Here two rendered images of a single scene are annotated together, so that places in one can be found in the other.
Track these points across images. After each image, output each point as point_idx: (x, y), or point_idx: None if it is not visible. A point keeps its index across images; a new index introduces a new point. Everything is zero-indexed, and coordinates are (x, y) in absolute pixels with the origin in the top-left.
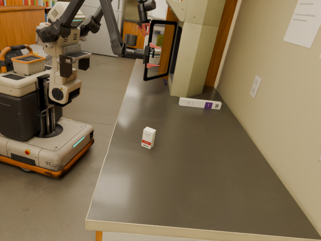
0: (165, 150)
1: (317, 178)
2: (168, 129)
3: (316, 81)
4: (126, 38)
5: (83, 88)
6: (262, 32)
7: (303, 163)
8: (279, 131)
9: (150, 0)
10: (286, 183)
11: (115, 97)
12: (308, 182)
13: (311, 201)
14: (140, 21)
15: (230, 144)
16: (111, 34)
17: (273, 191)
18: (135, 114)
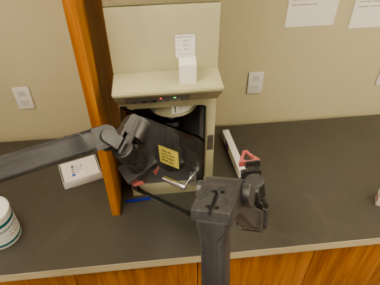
0: (374, 186)
1: (375, 94)
2: (328, 186)
3: (350, 44)
4: (259, 193)
5: None
6: (227, 28)
7: (360, 95)
8: (321, 94)
9: (132, 122)
10: (348, 115)
11: None
12: (369, 100)
13: (375, 106)
14: (148, 169)
15: (318, 138)
16: (257, 220)
17: (372, 123)
18: (315, 223)
